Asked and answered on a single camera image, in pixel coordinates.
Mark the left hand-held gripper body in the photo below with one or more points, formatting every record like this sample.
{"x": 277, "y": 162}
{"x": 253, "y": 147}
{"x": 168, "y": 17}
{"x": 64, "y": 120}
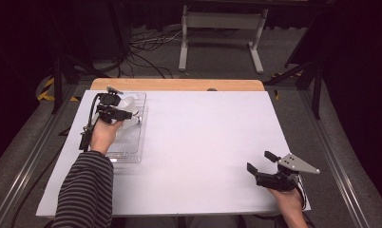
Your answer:
{"x": 108, "y": 104}

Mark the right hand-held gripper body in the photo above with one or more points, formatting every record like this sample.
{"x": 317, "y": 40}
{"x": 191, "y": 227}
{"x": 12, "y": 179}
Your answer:
{"x": 275, "y": 181}

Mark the white feather shuttlecock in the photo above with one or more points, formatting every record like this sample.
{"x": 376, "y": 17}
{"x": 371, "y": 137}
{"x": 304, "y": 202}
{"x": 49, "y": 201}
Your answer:
{"x": 129, "y": 103}
{"x": 138, "y": 119}

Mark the clear plastic tray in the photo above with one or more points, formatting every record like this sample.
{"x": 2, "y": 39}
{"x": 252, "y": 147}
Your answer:
{"x": 130, "y": 142}

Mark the person's right hand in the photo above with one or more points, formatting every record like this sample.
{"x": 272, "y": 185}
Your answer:
{"x": 289, "y": 205}

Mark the person's left hand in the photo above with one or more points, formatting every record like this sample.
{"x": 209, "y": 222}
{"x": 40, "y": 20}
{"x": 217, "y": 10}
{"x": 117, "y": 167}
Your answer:
{"x": 103, "y": 136}

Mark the white table mat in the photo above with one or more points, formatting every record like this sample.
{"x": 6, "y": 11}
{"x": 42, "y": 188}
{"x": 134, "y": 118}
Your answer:
{"x": 211, "y": 142}

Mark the black tripod stand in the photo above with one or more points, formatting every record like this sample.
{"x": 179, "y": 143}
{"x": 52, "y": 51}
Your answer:
{"x": 57, "y": 85}

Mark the wooden table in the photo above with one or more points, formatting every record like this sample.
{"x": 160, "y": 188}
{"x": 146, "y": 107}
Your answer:
{"x": 179, "y": 85}

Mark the yellow black floor tape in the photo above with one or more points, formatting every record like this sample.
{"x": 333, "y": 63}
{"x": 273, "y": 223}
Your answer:
{"x": 45, "y": 95}

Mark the black metal stand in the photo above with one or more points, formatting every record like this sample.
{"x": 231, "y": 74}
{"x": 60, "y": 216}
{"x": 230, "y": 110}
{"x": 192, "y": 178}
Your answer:
{"x": 317, "y": 95}

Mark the dark table grommet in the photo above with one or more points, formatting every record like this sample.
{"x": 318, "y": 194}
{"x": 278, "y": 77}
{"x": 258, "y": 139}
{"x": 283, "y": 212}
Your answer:
{"x": 212, "y": 89}

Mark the aluminium floor rail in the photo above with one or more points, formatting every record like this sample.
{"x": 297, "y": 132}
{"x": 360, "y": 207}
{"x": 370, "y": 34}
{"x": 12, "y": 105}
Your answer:
{"x": 27, "y": 164}
{"x": 334, "y": 158}

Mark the white metal stand frame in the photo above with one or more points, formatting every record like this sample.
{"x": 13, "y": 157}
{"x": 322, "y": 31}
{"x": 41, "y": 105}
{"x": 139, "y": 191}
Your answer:
{"x": 224, "y": 20}

